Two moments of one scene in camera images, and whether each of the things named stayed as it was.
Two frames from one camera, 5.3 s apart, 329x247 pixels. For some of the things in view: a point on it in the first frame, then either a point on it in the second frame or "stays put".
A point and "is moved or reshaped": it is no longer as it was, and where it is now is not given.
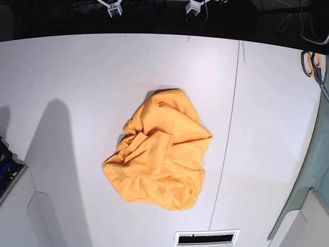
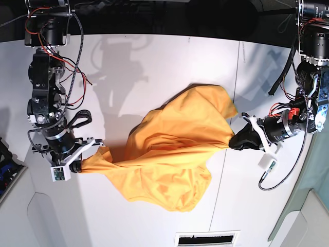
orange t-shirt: (159, 161) is moved or reshaped
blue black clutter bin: (11, 167) stays put
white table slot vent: (218, 238) stays put
